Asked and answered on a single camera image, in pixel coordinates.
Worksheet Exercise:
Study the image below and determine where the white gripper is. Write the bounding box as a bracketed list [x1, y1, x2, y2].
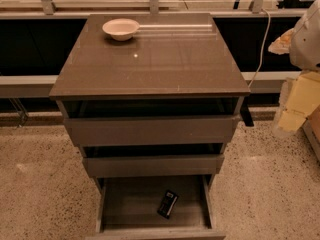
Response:
[268, 0, 320, 132]

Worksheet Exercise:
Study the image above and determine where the top grey drawer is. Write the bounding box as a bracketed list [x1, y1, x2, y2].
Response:
[64, 116, 240, 147]

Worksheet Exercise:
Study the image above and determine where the grey drawer cabinet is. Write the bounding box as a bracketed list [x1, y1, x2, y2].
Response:
[48, 12, 255, 240]

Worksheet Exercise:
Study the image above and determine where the middle grey drawer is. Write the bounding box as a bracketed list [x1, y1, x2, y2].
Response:
[83, 155, 224, 178]

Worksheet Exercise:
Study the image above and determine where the bottom grey open drawer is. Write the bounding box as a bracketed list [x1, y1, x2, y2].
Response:
[85, 176, 225, 240]

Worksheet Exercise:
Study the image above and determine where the cardboard box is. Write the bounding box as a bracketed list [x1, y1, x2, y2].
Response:
[303, 106, 320, 161]

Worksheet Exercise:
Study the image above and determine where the white paper bowl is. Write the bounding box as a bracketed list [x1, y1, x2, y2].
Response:
[102, 18, 140, 41]

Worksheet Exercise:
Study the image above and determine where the white cable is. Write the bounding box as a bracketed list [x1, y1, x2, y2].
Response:
[247, 8, 272, 89]

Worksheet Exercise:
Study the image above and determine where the metal window railing frame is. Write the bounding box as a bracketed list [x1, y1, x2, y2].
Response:
[0, 0, 320, 20]

